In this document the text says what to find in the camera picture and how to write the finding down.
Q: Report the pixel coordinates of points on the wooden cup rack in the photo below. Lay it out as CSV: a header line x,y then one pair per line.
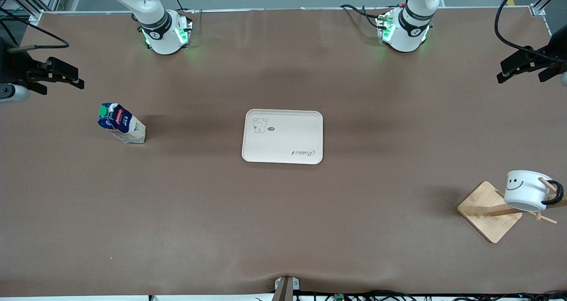
x,y
487,212

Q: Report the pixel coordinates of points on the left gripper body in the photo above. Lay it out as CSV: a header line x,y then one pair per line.
x,y
550,57

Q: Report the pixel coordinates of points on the aluminium frame post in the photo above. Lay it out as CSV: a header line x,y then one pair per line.
x,y
35,13
538,9

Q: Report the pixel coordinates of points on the cream rectangular tray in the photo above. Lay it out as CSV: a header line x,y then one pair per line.
x,y
283,137

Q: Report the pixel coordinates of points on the brown table mat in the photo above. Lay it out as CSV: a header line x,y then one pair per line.
x,y
177,203

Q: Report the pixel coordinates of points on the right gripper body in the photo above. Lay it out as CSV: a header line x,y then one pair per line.
x,y
14,67

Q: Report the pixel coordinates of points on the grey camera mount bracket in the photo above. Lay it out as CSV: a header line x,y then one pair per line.
x,y
285,290

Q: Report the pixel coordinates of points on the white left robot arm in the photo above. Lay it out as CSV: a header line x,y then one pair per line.
x,y
409,31

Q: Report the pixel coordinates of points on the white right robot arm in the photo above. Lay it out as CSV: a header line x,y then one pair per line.
x,y
161,35

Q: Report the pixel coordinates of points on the blue white milk carton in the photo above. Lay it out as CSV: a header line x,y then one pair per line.
x,y
128,130

